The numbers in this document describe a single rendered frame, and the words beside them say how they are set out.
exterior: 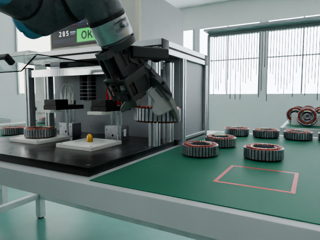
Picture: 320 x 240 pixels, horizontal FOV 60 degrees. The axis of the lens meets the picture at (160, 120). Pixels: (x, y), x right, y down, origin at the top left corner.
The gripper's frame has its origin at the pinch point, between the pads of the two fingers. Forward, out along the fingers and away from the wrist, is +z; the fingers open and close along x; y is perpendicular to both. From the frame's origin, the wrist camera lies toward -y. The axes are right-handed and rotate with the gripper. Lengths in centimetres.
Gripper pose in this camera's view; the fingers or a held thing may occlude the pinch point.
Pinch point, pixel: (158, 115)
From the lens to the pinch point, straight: 66.5
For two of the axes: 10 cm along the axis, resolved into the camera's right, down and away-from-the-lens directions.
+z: 3.5, 8.0, 4.8
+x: 7.3, 0.9, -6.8
